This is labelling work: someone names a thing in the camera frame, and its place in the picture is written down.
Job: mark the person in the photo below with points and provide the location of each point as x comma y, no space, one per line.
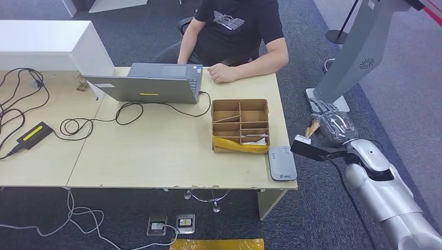
231,34

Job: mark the person's left forearm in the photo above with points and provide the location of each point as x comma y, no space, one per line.
259,70

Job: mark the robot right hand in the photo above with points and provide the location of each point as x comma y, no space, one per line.
336,127

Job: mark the white cabinet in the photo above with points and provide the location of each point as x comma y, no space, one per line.
41,41

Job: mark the person's left hand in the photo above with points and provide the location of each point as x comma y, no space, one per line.
222,73

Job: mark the right wrist camera pale box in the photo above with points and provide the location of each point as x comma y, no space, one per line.
302,139

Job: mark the yellow plastic sheet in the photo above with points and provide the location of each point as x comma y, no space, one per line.
214,245

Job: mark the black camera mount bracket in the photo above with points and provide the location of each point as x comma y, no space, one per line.
310,151

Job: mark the brown sticker pieces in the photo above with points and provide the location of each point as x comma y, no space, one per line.
83,86

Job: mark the white furniture base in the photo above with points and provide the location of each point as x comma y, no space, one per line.
115,4

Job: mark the grey kiosk stand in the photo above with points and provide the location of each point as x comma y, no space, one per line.
359,51

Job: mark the black power adapter yellow label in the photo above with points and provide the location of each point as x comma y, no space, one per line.
34,134

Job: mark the steel floor socket yellow label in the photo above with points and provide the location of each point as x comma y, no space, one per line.
185,223

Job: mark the black stanchion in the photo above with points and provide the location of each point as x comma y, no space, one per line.
336,36

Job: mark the beige desk leg panel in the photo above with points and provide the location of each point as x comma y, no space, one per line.
268,204

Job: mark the steel floor socket white plug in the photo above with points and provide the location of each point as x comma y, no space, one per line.
157,226

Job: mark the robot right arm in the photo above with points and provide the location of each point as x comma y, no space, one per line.
380,193

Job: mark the grey laptop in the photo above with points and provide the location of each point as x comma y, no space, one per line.
148,90

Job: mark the cardboard divider box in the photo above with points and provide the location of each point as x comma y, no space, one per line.
253,115

